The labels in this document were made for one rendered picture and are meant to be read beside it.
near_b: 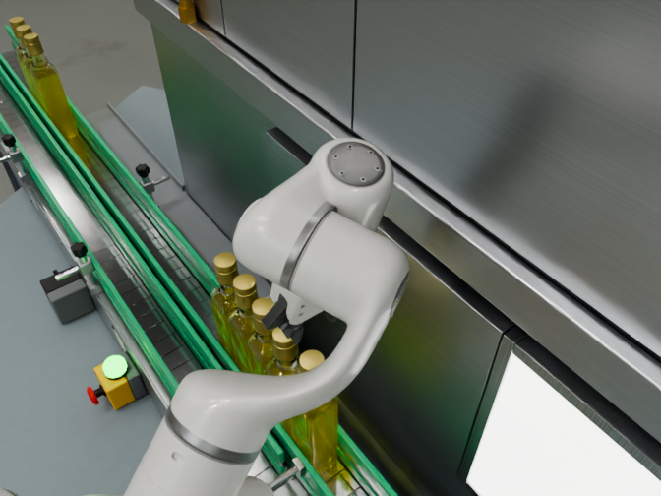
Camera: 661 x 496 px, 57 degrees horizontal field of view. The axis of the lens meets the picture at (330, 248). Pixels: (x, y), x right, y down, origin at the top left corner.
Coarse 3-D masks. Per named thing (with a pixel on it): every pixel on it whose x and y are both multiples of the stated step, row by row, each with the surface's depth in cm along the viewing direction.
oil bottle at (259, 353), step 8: (256, 336) 93; (248, 344) 93; (256, 344) 92; (264, 344) 92; (272, 344) 92; (248, 352) 95; (256, 352) 92; (264, 352) 91; (272, 352) 92; (248, 360) 97; (256, 360) 93; (264, 360) 92; (256, 368) 95; (264, 368) 92
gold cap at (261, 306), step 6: (258, 300) 88; (264, 300) 88; (270, 300) 88; (252, 306) 88; (258, 306) 88; (264, 306) 88; (270, 306) 88; (252, 312) 88; (258, 312) 87; (264, 312) 87; (258, 318) 87; (258, 324) 88; (258, 330) 89; (264, 330) 89; (270, 330) 89
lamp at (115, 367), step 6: (108, 360) 118; (114, 360) 118; (120, 360) 118; (102, 366) 118; (108, 366) 117; (114, 366) 117; (120, 366) 117; (126, 366) 119; (108, 372) 117; (114, 372) 117; (120, 372) 118; (126, 372) 119; (108, 378) 118; (114, 378) 118; (120, 378) 118
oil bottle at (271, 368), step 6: (270, 360) 90; (276, 360) 89; (270, 366) 89; (276, 366) 89; (270, 372) 89; (276, 372) 88; (282, 372) 88; (288, 372) 88; (294, 372) 88; (288, 420) 94; (282, 426) 96; (288, 426) 95; (288, 432) 97
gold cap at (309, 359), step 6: (306, 354) 82; (312, 354) 82; (318, 354) 82; (300, 360) 81; (306, 360) 81; (312, 360) 81; (318, 360) 81; (324, 360) 81; (300, 366) 81; (306, 366) 80; (312, 366) 80; (300, 372) 82
